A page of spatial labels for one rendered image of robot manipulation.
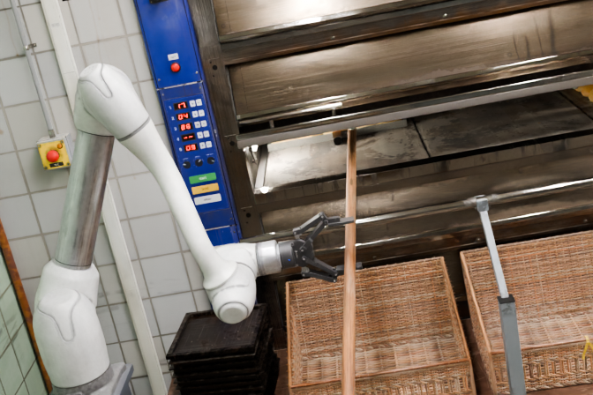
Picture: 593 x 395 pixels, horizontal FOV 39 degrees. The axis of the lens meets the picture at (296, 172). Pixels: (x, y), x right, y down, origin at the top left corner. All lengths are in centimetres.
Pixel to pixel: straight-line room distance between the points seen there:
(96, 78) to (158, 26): 67
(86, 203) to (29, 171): 70
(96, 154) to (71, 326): 45
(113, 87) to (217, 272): 52
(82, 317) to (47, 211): 88
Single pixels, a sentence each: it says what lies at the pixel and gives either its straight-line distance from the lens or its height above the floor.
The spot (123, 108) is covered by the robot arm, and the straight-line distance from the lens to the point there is 209.
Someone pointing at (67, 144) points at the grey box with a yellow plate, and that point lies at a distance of 284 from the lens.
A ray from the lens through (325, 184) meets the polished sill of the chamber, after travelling 284.
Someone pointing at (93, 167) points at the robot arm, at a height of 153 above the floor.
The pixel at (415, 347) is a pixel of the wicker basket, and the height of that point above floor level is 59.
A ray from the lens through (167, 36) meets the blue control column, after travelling 272.
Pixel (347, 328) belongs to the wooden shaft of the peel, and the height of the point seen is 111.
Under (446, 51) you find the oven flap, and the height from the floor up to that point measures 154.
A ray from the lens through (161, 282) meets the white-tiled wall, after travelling 303.
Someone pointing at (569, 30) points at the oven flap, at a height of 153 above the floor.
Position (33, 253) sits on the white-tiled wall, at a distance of 309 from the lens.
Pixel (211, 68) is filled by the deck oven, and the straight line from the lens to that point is 275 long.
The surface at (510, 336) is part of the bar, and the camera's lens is 246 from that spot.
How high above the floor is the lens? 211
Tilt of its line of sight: 18 degrees down
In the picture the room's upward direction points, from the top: 12 degrees counter-clockwise
